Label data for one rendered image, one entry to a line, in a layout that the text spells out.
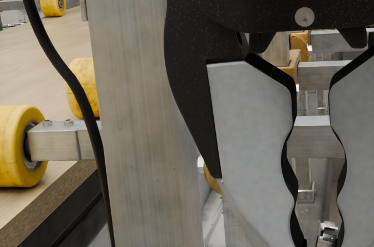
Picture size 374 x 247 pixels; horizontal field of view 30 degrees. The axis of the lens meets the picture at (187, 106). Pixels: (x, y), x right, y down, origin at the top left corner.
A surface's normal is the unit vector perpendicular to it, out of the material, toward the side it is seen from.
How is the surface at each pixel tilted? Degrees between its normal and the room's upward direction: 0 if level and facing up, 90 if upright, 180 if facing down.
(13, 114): 23
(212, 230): 0
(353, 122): 90
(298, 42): 90
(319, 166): 0
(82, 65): 31
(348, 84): 90
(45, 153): 90
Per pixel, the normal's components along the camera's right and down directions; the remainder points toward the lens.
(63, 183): 0.97, -0.03
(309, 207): -0.08, -0.97
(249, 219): -0.25, 0.28
